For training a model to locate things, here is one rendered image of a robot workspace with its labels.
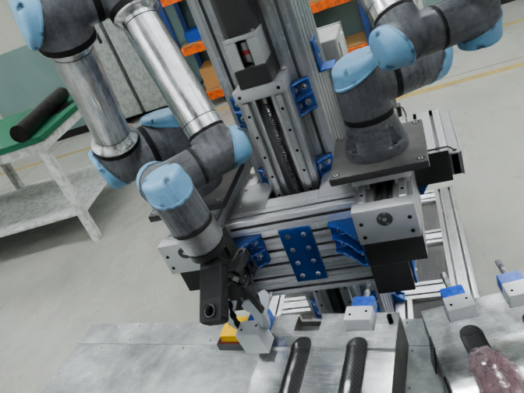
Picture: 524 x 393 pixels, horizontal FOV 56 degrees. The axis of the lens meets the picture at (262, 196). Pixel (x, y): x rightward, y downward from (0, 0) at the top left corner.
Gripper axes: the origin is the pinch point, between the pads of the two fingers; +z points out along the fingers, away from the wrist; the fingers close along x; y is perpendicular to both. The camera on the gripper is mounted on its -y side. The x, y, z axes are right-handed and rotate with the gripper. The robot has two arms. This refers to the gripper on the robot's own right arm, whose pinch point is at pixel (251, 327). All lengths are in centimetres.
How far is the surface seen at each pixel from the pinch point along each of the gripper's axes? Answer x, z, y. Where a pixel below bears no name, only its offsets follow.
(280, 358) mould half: -4.1, 6.2, -2.4
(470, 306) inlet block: -37.7, 10.3, 10.4
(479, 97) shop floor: -32, 117, 303
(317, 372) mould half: -12.2, 6.9, -5.2
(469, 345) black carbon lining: -36.6, 12.9, 3.7
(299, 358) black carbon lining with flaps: -7.6, 7.0, -1.9
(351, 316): -17.7, 4.8, 5.3
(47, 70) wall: 462, -8, 450
